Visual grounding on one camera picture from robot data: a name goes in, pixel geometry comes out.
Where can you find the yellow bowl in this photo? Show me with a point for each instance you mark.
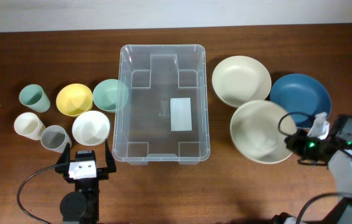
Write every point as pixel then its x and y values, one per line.
pixel 74 99

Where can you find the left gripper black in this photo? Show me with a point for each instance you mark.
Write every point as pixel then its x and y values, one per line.
pixel 103 173

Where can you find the clear plastic storage container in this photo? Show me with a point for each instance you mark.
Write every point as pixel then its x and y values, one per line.
pixel 154 74

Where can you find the green bowl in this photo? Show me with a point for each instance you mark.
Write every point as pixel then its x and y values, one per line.
pixel 109 94

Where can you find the grey translucent cup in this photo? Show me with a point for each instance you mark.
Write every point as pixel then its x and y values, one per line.
pixel 55 138

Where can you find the white label in container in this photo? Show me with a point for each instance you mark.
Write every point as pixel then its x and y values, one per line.
pixel 180 114

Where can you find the white cup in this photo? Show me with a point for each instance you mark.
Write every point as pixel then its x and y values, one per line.
pixel 29 125

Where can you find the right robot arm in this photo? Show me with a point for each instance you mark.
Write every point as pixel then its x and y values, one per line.
pixel 340 166

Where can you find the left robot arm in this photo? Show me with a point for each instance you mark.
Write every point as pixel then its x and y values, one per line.
pixel 82 204

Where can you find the white bowl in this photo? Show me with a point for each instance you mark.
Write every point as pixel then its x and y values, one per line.
pixel 91 128

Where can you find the green cup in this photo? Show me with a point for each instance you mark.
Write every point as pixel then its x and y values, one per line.
pixel 34 97

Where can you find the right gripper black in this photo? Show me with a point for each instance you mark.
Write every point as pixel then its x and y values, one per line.
pixel 295 140

